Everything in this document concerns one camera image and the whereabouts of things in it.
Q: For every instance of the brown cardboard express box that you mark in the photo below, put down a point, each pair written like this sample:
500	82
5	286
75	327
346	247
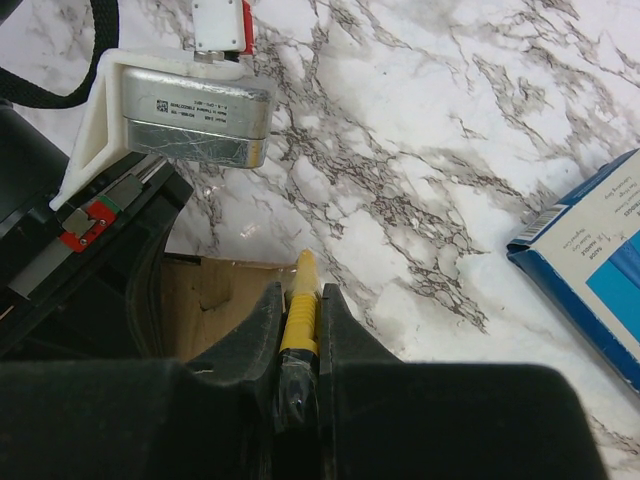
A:
203	299

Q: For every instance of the yellow utility knife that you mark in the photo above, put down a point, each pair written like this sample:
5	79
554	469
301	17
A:
295	400

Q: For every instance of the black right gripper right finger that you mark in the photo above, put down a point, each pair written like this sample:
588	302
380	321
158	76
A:
382	418

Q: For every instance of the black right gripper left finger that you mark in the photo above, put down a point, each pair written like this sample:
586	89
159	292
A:
208	418

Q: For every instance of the blue razor box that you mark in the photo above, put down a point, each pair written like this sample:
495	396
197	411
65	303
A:
583	254

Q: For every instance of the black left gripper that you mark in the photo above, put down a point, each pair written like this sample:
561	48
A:
86	280

